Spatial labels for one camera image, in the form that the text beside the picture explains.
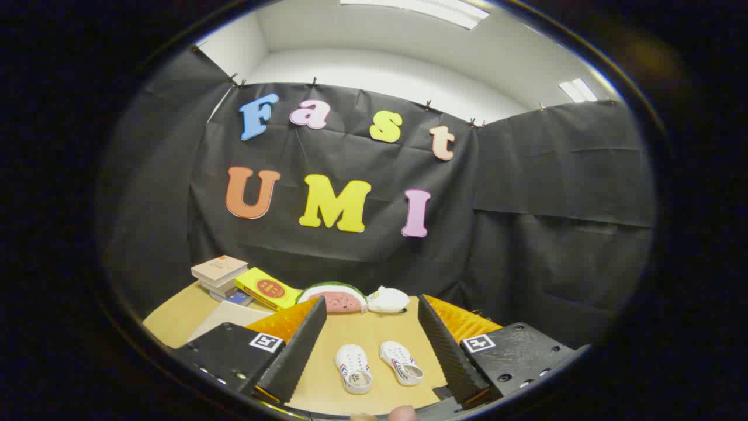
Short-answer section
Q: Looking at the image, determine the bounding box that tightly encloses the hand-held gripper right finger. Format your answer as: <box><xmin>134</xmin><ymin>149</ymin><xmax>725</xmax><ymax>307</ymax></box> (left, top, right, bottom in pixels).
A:
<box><xmin>417</xmin><ymin>294</ymin><xmax>592</xmax><ymax>410</ymax></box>

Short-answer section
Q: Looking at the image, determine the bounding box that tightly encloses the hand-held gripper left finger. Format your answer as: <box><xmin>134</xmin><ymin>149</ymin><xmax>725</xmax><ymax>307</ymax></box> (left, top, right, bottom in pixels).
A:
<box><xmin>169</xmin><ymin>295</ymin><xmax>328</xmax><ymax>407</ymax></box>

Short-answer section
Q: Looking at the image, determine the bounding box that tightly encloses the white canvas shoe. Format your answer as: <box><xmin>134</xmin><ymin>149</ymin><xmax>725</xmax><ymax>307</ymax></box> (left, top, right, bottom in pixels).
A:
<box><xmin>335</xmin><ymin>344</ymin><xmax>373</xmax><ymax>395</ymax></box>
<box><xmin>379</xmin><ymin>341</ymin><xmax>424</xmax><ymax>387</ymax></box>

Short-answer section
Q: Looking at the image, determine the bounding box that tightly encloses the cream fabric storage box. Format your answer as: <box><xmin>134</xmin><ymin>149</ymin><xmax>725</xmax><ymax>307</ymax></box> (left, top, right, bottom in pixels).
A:
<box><xmin>187</xmin><ymin>299</ymin><xmax>275</xmax><ymax>344</ymax></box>

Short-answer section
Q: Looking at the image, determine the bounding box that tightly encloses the watermelon slice plush toy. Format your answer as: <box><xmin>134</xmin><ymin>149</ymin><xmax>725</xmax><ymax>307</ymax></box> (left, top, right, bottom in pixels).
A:
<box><xmin>296</xmin><ymin>282</ymin><xmax>369</xmax><ymax>315</ymax></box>

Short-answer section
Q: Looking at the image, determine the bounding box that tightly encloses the yellow book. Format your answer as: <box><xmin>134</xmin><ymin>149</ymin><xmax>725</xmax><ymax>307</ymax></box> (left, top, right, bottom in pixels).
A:
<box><xmin>234</xmin><ymin>267</ymin><xmax>303</xmax><ymax>310</ymax></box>

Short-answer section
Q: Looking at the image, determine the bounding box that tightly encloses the white plush toy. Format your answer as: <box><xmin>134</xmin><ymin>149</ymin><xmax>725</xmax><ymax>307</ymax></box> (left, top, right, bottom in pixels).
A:
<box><xmin>366</xmin><ymin>286</ymin><xmax>410</xmax><ymax>313</ymax></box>

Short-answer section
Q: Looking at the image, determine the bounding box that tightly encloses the blue book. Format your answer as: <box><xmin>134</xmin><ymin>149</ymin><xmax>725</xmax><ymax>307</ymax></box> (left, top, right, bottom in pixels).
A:
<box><xmin>210</xmin><ymin>291</ymin><xmax>255</xmax><ymax>307</ymax></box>

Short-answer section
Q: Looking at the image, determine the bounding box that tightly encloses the grey book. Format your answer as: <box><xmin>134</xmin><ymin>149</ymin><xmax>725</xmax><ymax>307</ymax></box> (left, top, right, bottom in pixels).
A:
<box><xmin>199</xmin><ymin>279</ymin><xmax>240</xmax><ymax>298</ymax></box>

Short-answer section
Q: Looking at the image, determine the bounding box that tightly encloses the beige book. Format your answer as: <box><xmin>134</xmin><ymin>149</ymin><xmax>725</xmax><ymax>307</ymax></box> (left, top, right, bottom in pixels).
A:
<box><xmin>191</xmin><ymin>255</ymin><xmax>249</xmax><ymax>288</ymax></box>

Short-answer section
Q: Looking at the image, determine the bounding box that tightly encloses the small ceiling light panel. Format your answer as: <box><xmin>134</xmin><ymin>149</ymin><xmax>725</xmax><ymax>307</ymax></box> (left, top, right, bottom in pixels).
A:
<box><xmin>559</xmin><ymin>78</ymin><xmax>598</xmax><ymax>104</ymax></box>

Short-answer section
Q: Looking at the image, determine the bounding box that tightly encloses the long ceiling light panel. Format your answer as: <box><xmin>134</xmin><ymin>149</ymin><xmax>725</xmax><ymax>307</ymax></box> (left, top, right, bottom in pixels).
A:
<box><xmin>340</xmin><ymin>0</ymin><xmax>490</xmax><ymax>30</ymax></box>

